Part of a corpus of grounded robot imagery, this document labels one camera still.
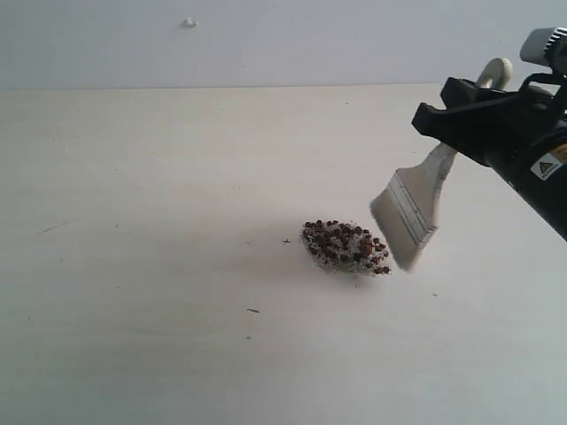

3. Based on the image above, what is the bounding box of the white wide paint brush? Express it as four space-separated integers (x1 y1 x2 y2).
369 58 513 272

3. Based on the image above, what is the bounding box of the scattered brown pellets and rice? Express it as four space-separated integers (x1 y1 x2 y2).
300 220 392 276

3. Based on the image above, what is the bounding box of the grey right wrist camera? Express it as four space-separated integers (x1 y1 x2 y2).
519 27 566 75

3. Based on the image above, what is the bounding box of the small white wall bump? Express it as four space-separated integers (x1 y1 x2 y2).
182 17 198 28

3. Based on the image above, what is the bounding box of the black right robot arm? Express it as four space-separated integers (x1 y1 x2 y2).
412 73 566 236

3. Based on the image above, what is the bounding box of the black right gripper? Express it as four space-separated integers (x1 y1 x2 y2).
412 73 566 173

